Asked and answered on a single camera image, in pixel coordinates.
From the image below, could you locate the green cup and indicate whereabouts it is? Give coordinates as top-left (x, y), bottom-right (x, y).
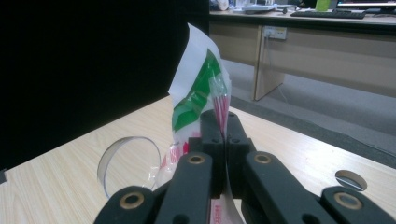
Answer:
top-left (315, 0), bottom-right (332, 12)

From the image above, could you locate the clear jar with beige rim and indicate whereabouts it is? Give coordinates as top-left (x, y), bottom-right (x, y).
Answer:
top-left (96, 135), bottom-right (163, 200)

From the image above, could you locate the white paper stack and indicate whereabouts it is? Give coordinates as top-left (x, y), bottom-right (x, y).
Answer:
top-left (232, 0), bottom-right (278, 13)

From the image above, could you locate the white wall socket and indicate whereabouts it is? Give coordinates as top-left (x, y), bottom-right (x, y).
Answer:
top-left (262, 25), bottom-right (288, 41)

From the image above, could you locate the beige office desk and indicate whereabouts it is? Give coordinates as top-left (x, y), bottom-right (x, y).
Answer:
top-left (208, 8), bottom-right (396, 102)

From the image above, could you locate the black keyboard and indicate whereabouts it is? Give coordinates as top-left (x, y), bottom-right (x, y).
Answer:
top-left (290, 9), bottom-right (367, 21)

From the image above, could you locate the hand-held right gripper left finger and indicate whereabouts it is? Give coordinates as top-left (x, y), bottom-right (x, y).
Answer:
top-left (188, 109), bottom-right (226, 200)

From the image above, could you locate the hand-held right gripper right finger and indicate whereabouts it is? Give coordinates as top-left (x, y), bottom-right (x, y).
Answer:
top-left (223, 111), bottom-right (258, 200)

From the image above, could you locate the computer monitor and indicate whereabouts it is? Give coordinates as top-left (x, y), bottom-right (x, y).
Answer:
top-left (335, 0), bottom-right (396, 15)

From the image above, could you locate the clear red-printed plastic bag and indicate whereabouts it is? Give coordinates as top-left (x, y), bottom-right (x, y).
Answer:
top-left (154, 22), bottom-right (247, 224)

